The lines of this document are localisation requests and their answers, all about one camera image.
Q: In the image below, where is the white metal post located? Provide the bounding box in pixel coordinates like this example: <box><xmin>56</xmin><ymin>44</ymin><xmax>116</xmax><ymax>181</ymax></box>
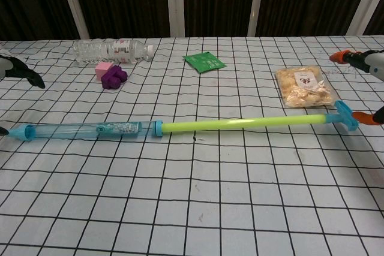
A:
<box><xmin>346</xmin><ymin>0</ymin><xmax>384</xmax><ymax>37</ymax></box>
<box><xmin>56</xmin><ymin>0</ymin><xmax>89</xmax><ymax>41</ymax></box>
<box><xmin>248</xmin><ymin>0</ymin><xmax>266</xmax><ymax>37</ymax></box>
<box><xmin>166</xmin><ymin>0</ymin><xmax>185</xmax><ymax>38</ymax></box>

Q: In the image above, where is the clear snack bag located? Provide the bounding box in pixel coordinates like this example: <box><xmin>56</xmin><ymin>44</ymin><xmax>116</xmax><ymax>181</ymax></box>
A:
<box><xmin>275</xmin><ymin>65</ymin><xmax>337</xmax><ymax>108</ymax></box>

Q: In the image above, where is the green foil packet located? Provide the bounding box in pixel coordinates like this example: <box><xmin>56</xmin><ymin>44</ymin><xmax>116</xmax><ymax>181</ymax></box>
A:
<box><xmin>183</xmin><ymin>52</ymin><xmax>226</xmax><ymax>73</ymax></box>

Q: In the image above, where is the pink cube block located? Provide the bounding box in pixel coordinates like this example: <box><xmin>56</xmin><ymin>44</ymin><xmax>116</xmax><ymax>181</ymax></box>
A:
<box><xmin>95</xmin><ymin>62</ymin><xmax>114</xmax><ymax>82</ymax></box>

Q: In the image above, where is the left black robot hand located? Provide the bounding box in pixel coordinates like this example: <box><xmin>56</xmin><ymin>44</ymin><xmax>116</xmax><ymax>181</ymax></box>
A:
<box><xmin>0</xmin><ymin>54</ymin><xmax>46</xmax><ymax>136</ymax></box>

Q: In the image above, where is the purple toy block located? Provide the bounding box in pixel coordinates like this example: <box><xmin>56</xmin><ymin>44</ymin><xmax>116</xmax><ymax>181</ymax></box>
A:
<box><xmin>101</xmin><ymin>65</ymin><xmax>129</xmax><ymax>91</ymax></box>

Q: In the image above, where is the black grid white tablecloth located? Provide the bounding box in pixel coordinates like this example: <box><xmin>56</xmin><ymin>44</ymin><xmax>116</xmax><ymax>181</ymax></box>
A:
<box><xmin>0</xmin><ymin>35</ymin><xmax>384</xmax><ymax>256</ymax></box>

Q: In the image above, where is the green and blue water squirter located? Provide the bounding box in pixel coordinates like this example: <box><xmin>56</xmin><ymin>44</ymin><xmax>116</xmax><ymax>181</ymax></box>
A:
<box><xmin>7</xmin><ymin>100</ymin><xmax>359</xmax><ymax>143</ymax></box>

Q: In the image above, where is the clear plastic water bottle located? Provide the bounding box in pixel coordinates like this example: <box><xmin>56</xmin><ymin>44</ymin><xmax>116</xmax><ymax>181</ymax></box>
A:
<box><xmin>73</xmin><ymin>38</ymin><xmax>155</xmax><ymax>65</ymax></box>

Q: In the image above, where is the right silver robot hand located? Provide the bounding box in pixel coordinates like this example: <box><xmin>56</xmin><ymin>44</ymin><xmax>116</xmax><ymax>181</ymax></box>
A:
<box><xmin>329</xmin><ymin>49</ymin><xmax>384</xmax><ymax>126</ymax></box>

